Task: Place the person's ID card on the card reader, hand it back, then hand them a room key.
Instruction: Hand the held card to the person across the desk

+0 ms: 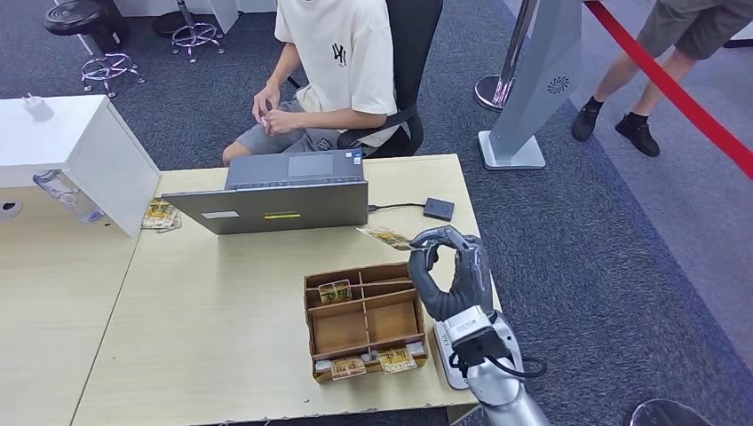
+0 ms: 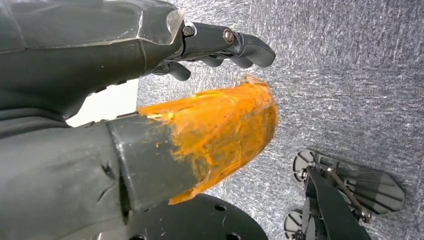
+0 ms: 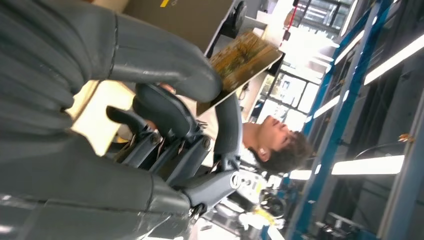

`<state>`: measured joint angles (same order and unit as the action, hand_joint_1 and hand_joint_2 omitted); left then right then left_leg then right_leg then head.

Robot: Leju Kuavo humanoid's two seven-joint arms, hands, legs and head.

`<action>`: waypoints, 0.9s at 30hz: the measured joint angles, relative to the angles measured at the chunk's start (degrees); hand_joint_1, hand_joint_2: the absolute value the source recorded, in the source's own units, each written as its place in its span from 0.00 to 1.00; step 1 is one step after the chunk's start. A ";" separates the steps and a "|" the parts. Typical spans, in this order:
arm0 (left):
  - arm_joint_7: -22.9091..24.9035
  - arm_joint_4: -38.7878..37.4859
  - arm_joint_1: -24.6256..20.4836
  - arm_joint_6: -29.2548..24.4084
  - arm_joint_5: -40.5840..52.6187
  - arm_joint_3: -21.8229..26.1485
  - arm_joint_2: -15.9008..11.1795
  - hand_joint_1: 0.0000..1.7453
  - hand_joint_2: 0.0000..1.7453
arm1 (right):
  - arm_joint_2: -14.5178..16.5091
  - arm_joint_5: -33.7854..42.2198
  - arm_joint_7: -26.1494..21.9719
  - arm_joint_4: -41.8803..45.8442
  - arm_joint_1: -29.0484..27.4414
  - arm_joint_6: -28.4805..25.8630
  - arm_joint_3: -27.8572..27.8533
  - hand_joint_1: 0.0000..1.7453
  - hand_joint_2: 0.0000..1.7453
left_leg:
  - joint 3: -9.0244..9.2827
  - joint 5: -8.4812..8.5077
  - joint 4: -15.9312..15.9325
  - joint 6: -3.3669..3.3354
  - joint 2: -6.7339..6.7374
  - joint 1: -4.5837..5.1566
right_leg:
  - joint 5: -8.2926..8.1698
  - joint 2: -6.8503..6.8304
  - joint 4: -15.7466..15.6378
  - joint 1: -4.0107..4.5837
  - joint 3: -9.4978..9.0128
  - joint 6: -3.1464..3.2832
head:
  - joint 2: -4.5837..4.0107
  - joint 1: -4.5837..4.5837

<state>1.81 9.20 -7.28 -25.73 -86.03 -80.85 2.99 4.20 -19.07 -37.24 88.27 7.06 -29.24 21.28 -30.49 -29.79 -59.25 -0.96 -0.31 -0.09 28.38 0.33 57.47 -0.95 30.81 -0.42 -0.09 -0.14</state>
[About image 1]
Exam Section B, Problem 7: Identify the person's right hand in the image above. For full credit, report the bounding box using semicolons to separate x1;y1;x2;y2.
251;82;282;124

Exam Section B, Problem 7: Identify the person's left hand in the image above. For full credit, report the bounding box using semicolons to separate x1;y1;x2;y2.
263;109;304;138

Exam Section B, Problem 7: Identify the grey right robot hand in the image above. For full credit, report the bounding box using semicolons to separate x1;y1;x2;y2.
407;225;494;323

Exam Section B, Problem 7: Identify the white card reader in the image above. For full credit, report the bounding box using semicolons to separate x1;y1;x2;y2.
433;319;525;391

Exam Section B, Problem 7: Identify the seated person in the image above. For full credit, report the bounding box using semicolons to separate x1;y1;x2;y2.
222;0;400;168

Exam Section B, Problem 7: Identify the wooden card organizer box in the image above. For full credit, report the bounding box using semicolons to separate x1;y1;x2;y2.
303;263;430;384

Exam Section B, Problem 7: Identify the standing person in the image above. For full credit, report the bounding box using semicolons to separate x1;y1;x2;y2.
570;0;753;159

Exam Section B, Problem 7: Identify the small black USB device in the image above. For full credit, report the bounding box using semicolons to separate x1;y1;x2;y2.
423;197;456;223

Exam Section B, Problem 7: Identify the grey laptop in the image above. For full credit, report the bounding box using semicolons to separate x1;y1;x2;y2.
162;149;370;236

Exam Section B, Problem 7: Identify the white table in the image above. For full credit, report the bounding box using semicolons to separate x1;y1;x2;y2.
111;0;278;36

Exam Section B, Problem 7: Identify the black office chair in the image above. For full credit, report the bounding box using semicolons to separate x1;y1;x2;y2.
285;0;444;160

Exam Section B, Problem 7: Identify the grey kiosk stand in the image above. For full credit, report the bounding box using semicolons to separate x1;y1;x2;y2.
477;0;583;172

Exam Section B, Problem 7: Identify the black stool chrome base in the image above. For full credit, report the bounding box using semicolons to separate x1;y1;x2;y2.
44;0;146;100

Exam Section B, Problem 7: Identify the white cabinet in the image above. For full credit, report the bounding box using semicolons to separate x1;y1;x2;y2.
0;95;162;240

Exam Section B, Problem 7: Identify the clear plastic water bottle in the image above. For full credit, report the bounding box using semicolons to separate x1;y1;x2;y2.
32;170;106;225

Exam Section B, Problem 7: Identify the white charger plug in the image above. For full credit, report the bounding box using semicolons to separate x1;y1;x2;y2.
22;93;56;123

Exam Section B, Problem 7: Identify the dark round object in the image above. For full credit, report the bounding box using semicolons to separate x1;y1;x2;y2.
629;398;714;426

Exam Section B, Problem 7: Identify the red barrier belt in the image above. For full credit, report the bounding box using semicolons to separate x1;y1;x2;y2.
583;0;753;182

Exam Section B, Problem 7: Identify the white platform black base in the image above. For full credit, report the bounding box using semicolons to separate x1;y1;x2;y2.
722;22;753;50

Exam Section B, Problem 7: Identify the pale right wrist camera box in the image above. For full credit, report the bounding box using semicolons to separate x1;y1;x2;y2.
442;305;496;349

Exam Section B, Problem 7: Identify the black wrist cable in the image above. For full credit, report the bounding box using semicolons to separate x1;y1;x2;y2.
451;339;548;381

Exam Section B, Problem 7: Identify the black USB cable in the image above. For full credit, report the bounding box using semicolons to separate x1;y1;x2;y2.
369;202;426;214

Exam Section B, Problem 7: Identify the chrome stanchion post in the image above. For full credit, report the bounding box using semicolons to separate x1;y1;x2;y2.
474;0;539;114

